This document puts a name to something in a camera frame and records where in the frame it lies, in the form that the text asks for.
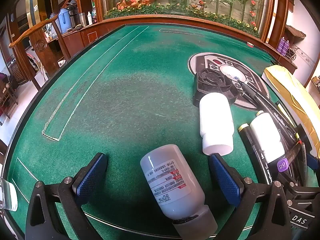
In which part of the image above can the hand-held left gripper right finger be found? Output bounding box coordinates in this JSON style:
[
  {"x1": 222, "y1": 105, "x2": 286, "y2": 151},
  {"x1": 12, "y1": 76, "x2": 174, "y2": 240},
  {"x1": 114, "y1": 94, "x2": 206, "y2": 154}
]
[{"x1": 209, "y1": 153, "x2": 292, "y2": 240}]

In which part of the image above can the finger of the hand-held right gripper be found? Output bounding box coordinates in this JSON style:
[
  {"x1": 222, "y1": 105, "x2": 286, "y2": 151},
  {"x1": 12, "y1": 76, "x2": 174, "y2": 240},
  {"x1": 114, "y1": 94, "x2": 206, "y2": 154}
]
[
  {"x1": 305, "y1": 151, "x2": 320, "y2": 172},
  {"x1": 296, "y1": 124, "x2": 314, "y2": 155}
]

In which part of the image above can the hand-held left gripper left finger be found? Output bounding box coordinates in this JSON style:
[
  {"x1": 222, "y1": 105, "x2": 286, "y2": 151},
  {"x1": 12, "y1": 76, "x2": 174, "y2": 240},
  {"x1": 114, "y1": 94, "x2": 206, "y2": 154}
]
[{"x1": 25, "y1": 152, "x2": 108, "y2": 240}]

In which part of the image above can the slim black pen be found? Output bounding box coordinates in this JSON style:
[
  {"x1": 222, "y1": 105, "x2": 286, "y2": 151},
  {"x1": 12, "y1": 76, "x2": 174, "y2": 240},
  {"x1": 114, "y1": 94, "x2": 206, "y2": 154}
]
[{"x1": 250, "y1": 94, "x2": 292, "y2": 142}]

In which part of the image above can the black marker with purple cap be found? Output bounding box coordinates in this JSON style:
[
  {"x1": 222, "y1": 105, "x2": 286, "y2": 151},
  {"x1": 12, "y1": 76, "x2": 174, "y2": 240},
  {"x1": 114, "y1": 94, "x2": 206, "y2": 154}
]
[{"x1": 276, "y1": 142, "x2": 304, "y2": 173}]

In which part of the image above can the slim white bottle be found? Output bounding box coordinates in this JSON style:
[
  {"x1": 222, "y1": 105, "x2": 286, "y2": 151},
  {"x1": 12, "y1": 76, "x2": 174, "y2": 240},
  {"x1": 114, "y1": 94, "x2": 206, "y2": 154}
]
[{"x1": 249, "y1": 110, "x2": 286, "y2": 164}]

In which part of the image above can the black marker with cream caps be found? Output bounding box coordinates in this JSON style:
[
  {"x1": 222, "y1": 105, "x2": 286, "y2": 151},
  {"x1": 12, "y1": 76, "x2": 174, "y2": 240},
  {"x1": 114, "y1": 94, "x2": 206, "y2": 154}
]
[{"x1": 238, "y1": 123, "x2": 272, "y2": 183}]

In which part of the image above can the yellow satin lined box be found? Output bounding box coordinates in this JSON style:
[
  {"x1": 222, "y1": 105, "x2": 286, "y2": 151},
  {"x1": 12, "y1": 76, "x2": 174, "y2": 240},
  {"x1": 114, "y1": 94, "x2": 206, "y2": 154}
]
[{"x1": 261, "y1": 64, "x2": 320, "y2": 155}]

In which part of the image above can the thick black pen white end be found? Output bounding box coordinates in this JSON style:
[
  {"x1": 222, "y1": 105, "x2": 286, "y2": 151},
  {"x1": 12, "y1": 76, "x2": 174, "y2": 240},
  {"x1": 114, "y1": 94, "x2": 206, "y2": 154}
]
[{"x1": 246, "y1": 84, "x2": 297, "y2": 130}]

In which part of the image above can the grey bottle with printed label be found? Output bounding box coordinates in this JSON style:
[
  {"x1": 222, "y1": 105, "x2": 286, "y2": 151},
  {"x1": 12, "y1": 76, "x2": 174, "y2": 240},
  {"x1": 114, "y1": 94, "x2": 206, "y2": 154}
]
[{"x1": 140, "y1": 144, "x2": 218, "y2": 239}]

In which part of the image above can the wide white plastic bottle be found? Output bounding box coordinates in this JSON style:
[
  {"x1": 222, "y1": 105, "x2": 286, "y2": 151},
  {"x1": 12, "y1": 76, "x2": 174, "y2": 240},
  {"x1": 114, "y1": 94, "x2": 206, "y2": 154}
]
[{"x1": 199, "y1": 92, "x2": 235, "y2": 155}]

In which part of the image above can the translucent white container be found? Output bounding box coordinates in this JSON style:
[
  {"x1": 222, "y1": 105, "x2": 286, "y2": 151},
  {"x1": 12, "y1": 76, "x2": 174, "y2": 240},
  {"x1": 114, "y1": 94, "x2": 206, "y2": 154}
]
[{"x1": 0, "y1": 177, "x2": 18, "y2": 212}]

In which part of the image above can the carved root wood decor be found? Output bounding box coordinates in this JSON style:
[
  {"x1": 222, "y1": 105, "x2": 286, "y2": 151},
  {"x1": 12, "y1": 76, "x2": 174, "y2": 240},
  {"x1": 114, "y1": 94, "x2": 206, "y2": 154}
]
[{"x1": 285, "y1": 24, "x2": 307, "y2": 39}]

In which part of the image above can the dark wooden chair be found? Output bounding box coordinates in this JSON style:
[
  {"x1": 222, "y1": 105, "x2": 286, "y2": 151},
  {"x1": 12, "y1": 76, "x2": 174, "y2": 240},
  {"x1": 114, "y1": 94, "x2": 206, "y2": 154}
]
[{"x1": 0, "y1": 72, "x2": 19, "y2": 120}]

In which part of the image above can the round table control panel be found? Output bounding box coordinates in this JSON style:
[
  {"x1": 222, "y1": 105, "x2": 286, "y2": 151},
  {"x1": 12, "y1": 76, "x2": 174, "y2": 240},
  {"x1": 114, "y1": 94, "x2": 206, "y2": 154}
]
[{"x1": 187, "y1": 52, "x2": 270, "y2": 109}]

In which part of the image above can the pale blue thermos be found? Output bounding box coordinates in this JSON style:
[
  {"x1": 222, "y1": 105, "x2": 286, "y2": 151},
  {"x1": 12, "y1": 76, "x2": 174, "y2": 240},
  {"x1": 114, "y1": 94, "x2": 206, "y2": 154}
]
[{"x1": 46, "y1": 14, "x2": 62, "y2": 39}]

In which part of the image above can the steel thermos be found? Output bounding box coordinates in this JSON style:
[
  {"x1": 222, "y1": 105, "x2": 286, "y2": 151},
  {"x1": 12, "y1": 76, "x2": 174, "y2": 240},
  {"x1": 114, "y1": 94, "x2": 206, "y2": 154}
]
[{"x1": 68, "y1": 1, "x2": 80, "y2": 28}]

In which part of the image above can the artificial flower bamboo display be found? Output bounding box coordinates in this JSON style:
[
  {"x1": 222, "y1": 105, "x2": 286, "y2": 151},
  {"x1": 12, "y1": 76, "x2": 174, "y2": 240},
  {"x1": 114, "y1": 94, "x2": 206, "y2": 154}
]
[{"x1": 101, "y1": 0, "x2": 275, "y2": 38}]

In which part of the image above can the wire basket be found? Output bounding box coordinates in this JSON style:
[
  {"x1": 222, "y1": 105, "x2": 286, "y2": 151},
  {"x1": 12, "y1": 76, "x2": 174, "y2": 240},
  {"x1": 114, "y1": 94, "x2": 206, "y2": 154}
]
[{"x1": 286, "y1": 46, "x2": 299, "y2": 62}]

